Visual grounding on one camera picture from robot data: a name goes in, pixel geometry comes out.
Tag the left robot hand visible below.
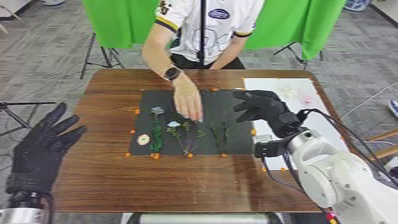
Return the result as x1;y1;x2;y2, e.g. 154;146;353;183
3;102;89;196

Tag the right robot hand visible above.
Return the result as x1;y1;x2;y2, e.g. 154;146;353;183
231;89;295;124

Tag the dark mat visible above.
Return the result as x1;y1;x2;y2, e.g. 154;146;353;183
128;89;257;157

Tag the person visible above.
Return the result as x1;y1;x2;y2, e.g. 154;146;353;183
140;0;266;123

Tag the white sheet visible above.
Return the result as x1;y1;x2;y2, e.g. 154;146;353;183
243;77;351;172

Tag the white flower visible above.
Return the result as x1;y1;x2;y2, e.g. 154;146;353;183
279;85;300;98

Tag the green sprig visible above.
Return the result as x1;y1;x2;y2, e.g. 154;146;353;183
208;121;232;155
177;114;208;155

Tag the light blue flower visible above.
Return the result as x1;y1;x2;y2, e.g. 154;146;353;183
163;120;193;155

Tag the black tripod stand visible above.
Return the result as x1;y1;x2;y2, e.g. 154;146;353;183
272;41;325;70
78;32;126;80

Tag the yellow flower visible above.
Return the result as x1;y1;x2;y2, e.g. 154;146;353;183
135;133;152;147

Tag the black stand pole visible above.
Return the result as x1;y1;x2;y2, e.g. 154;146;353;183
197;0;208;66

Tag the pale grey bar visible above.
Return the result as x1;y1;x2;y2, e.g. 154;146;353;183
120;212;286;224

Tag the blue white vase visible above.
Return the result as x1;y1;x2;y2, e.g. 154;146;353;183
341;0;375;13

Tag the black cable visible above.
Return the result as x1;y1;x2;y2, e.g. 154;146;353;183
295;107;398;190

